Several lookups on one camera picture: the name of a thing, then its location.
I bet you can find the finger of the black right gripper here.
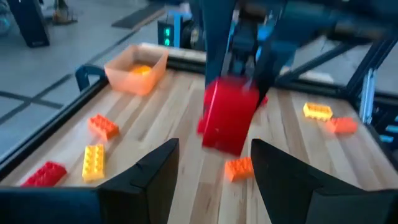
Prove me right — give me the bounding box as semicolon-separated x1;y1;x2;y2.
254;43;290;105
201;0;237;86

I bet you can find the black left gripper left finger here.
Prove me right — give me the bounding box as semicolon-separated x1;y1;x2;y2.
98;138;180;224

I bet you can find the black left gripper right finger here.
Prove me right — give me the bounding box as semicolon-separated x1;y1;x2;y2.
251;139;398;224

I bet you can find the red two-by-four brick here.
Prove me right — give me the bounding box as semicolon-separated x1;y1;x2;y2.
196;76;261;157
21;161;68;187

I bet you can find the orange two-by-four brick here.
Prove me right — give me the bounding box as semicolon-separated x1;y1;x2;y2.
325;116;359;135
224;156;255;183
88;113;120;141

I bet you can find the black box with green lights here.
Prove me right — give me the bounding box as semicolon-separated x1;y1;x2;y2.
157;12;184;48

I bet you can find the translucent orange plastic bin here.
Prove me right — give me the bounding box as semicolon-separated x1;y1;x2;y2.
104;44;170;96

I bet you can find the black box with blue lights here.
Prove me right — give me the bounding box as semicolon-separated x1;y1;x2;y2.
373;102;398;147

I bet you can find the black tower cabinet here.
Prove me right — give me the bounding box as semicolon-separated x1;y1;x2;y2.
6;0;50;49

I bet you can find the silver frame bracket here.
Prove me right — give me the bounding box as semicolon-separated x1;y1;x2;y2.
359;67;377;125

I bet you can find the black aluminium table frame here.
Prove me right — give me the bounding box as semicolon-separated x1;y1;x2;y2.
0;37;398;181

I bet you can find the dark curved clamp handle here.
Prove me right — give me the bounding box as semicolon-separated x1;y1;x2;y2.
75;63;107;91

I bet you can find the tangled cable pile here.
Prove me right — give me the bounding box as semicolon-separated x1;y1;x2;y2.
51;0;78;26

